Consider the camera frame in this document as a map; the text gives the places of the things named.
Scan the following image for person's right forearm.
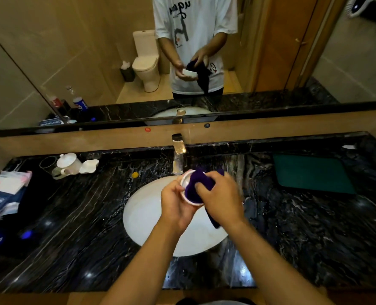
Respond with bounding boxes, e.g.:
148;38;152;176
226;219;335;305

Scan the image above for person's left hand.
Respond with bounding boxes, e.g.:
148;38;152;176
160;178;204;234

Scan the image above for black-framed wall mirror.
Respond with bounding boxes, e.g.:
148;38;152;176
0;0;376;139

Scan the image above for green rectangular mat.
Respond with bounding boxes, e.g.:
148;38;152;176
272;154;357;195

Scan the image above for black shorts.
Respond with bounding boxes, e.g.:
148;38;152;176
175;297;257;305

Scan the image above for white oval sink basin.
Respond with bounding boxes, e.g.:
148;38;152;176
123;175;229;258

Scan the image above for person's left forearm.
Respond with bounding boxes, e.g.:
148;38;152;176
100;219;188;305

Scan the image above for blue and white tissue packet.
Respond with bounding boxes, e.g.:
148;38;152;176
0;170;33;221

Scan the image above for small white cup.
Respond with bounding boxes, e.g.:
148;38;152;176
179;169;207;207

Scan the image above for clear drinking glass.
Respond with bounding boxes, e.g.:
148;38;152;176
39;155;59;175

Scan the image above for chrome faucet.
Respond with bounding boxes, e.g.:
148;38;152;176
171;133;187;176

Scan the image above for person's right hand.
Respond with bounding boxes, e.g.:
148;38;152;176
194;170;247;229

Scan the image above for white ceramic lidded mug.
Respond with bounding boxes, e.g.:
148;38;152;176
51;152;83;180

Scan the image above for white printed t-shirt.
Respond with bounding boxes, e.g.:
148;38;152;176
200;300;249;305

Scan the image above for white flower-shaped dish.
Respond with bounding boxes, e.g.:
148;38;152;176
79;159;100;175

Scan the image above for purple cloth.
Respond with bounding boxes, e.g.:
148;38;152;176
185;167;226;229

